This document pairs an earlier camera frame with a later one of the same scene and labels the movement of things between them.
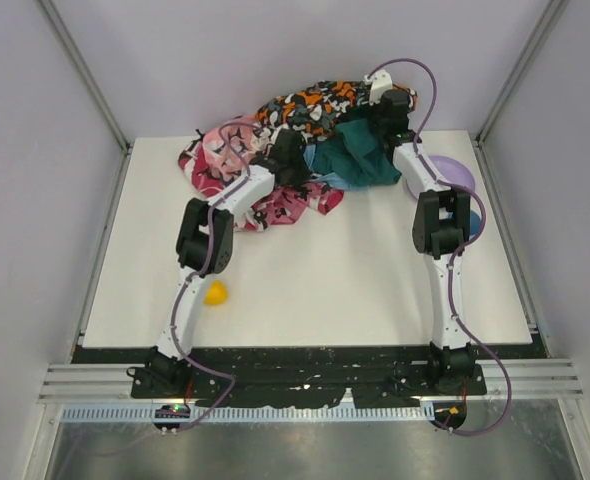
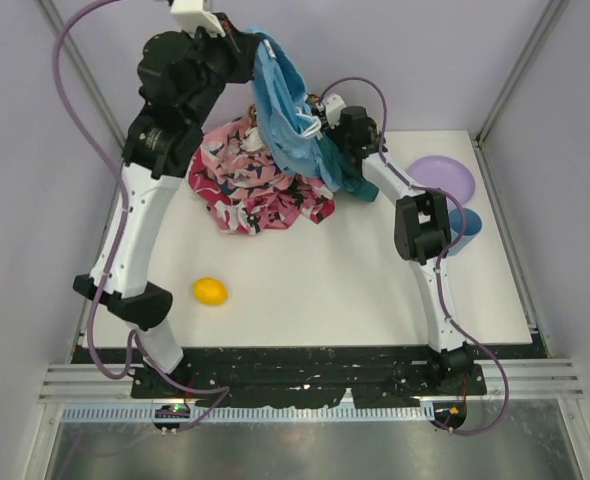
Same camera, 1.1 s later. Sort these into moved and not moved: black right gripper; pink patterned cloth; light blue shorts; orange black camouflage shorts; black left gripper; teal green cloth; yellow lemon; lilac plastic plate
Moved: teal green cloth; light blue shorts; black left gripper; orange black camouflage shorts; black right gripper
Not moved: yellow lemon; lilac plastic plate; pink patterned cloth
